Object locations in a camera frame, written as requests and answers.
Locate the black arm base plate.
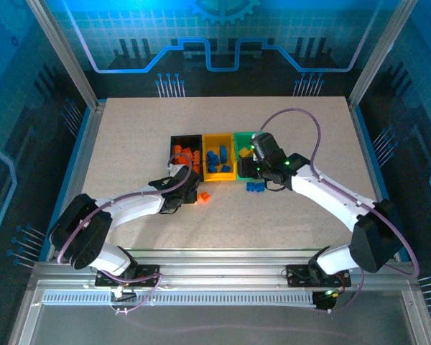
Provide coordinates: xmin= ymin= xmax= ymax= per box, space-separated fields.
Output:
xmin=285 ymin=264 xmax=352 ymax=288
xmin=95 ymin=264 xmax=162 ymax=288

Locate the black plastic container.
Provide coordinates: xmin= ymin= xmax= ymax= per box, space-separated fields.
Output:
xmin=168 ymin=134 xmax=205 ymax=179

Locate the slotted grey cable duct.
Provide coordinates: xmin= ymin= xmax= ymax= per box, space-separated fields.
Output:
xmin=42 ymin=293 xmax=315 ymax=305

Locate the aluminium frame post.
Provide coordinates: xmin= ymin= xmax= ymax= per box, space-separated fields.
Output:
xmin=25 ymin=0 xmax=108 ymax=111
xmin=347 ymin=0 xmax=418 ymax=107

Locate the blue table side rail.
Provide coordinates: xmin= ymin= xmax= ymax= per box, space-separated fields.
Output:
xmin=348 ymin=102 xmax=407 ymax=262
xmin=38 ymin=102 xmax=107 ymax=262

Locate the white cable connector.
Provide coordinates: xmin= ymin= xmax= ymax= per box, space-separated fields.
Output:
xmin=111 ymin=287 xmax=137 ymax=303

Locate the aluminium frame beam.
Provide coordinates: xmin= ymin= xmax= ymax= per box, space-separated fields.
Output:
xmin=28 ymin=247 xmax=420 ymax=293

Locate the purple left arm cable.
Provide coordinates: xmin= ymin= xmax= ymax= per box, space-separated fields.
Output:
xmin=57 ymin=153 xmax=195 ymax=316

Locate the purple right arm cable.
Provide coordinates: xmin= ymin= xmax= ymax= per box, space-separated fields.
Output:
xmin=258 ymin=107 xmax=420 ymax=313

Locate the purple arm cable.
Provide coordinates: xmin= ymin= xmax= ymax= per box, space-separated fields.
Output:
xmin=57 ymin=153 xmax=195 ymax=316
xmin=258 ymin=107 xmax=420 ymax=313

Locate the green plastic container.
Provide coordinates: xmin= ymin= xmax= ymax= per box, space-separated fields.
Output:
xmin=233 ymin=132 xmax=270 ymax=182

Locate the yellow plastic container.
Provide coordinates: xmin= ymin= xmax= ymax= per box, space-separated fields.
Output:
xmin=202 ymin=132 xmax=238 ymax=183

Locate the black controller box with lights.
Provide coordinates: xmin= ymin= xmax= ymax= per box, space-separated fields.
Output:
xmin=312 ymin=289 xmax=340 ymax=313

